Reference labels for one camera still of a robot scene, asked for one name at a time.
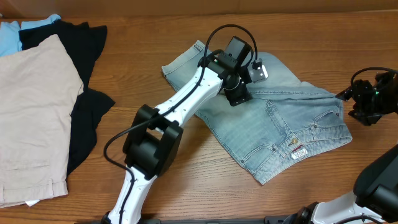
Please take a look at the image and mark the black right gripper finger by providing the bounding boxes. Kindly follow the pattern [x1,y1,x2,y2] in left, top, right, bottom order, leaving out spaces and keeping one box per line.
[348,111,382,126]
[335,87,353,101]

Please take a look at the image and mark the light blue denim shorts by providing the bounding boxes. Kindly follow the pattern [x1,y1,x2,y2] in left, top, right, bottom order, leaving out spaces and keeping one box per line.
[161,39,353,186]

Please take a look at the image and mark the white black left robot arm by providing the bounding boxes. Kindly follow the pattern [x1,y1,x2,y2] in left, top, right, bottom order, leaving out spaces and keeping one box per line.
[100,36,258,223]

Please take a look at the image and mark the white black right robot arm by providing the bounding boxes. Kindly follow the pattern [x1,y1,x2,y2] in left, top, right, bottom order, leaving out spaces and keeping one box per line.
[276,67,397,224]

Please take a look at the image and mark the black garment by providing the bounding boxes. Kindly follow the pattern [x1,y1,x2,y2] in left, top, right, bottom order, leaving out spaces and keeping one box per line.
[19,20,115,175]

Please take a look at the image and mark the beige shorts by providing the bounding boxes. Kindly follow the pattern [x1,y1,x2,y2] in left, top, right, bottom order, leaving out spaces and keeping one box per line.
[1,35,83,208]

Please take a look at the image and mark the light blue shirt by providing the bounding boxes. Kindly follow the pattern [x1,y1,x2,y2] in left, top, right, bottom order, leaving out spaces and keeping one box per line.
[0,14,61,57]

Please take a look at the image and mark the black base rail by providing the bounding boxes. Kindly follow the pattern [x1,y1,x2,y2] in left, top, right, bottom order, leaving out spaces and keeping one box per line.
[74,215,296,224]

